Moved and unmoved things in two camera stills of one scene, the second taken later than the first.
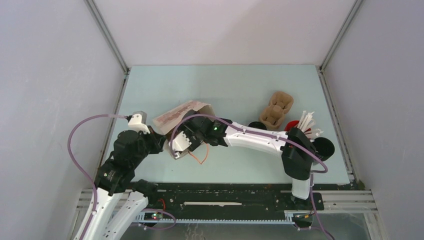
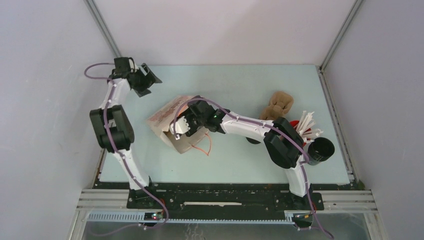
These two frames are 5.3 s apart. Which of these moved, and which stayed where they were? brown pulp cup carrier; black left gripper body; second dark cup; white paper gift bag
Moved: white paper gift bag; black left gripper body
Stayed: brown pulp cup carrier; second dark cup
